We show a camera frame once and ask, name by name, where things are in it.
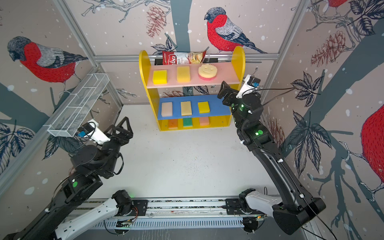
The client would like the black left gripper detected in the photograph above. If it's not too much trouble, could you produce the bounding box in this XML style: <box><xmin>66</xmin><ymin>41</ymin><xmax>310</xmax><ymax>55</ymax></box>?
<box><xmin>101</xmin><ymin>116</ymin><xmax>134</xmax><ymax>176</ymax></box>

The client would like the small yellow square sponge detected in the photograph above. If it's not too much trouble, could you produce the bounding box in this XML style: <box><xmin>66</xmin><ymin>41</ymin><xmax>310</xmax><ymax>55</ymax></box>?
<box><xmin>198</xmin><ymin>102</ymin><xmax>211</xmax><ymax>114</ymax></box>

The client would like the smiley face sponge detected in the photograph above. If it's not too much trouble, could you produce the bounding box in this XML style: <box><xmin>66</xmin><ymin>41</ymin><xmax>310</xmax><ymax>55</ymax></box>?
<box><xmin>198</xmin><ymin>64</ymin><xmax>218</xmax><ymax>81</ymax></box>

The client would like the salmon orange sponge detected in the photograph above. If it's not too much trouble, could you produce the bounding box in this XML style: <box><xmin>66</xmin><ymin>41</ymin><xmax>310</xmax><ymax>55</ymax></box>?
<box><xmin>199</xmin><ymin>117</ymin><xmax>210</xmax><ymax>126</ymax></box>

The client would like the pale yellow sponge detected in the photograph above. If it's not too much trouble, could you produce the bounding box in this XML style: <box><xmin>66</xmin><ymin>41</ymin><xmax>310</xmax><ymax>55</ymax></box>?
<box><xmin>181</xmin><ymin>101</ymin><xmax>192</xmax><ymax>116</ymax></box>

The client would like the green scrub sponge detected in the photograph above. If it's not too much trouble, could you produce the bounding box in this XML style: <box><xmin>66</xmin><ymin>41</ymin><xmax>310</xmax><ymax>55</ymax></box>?
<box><xmin>183</xmin><ymin>118</ymin><xmax>193</xmax><ymax>128</ymax></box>

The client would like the yellow rectangular sponge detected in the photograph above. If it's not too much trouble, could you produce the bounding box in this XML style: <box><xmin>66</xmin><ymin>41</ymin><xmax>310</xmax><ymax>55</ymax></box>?
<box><xmin>177</xmin><ymin>66</ymin><xmax>191</xmax><ymax>83</ymax></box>

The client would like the light pink sponge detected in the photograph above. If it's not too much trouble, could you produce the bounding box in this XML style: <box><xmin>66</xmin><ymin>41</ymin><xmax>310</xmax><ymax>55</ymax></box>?
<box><xmin>161</xmin><ymin>102</ymin><xmax>173</xmax><ymax>118</ymax></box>

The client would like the orange scrub sponge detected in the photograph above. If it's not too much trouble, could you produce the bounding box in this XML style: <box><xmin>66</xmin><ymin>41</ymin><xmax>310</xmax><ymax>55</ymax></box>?
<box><xmin>168</xmin><ymin>119</ymin><xmax>178</xmax><ymax>130</ymax></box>

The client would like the bright yellow square sponge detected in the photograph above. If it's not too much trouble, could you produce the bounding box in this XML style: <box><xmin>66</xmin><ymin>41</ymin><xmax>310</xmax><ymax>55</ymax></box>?
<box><xmin>153</xmin><ymin>70</ymin><xmax>168</xmax><ymax>85</ymax></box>

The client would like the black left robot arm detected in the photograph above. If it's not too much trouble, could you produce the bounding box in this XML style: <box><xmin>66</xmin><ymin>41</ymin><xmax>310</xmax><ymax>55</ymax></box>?
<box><xmin>5</xmin><ymin>117</ymin><xmax>134</xmax><ymax>240</ymax></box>

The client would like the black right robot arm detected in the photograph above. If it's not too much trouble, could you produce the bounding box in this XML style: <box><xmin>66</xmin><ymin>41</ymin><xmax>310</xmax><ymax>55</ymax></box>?
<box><xmin>218</xmin><ymin>82</ymin><xmax>326</xmax><ymax>235</ymax></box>

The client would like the yellow shelf with coloured boards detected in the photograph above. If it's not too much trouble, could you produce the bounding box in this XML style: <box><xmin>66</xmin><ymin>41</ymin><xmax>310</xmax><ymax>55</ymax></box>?
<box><xmin>139</xmin><ymin>47</ymin><xmax>246</xmax><ymax>131</ymax></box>

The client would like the red cassava chips bag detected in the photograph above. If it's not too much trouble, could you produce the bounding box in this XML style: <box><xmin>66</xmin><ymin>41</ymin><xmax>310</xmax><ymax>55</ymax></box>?
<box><xmin>162</xmin><ymin>51</ymin><xmax>206</xmax><ymax>65</ymax></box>

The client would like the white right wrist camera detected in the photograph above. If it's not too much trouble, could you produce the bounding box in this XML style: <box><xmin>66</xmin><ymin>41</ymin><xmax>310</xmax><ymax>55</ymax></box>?
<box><xmin>236</xmin><ymin>75</ymin><xmax>261</xmax><ymax>99</ymax></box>

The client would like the white wire mesh basket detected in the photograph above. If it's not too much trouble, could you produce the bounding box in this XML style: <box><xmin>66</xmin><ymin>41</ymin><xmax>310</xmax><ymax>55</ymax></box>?
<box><xmin>48</xmin><ymin>73</ymin><xmax>110</xmax><ymax>137</ymax></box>

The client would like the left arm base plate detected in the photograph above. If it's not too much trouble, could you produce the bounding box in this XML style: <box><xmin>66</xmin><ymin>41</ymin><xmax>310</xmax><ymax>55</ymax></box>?
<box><xmin>115</xmin><ymin>200</ymin><xmax>149</xmax><ymax>218</ymax></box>

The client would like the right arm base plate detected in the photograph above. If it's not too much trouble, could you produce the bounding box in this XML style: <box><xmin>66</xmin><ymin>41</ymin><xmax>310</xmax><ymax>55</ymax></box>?
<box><xmin>222</xmin><ymin>199</ymin><xmax>265</xmax><ymax>216</ymax></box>

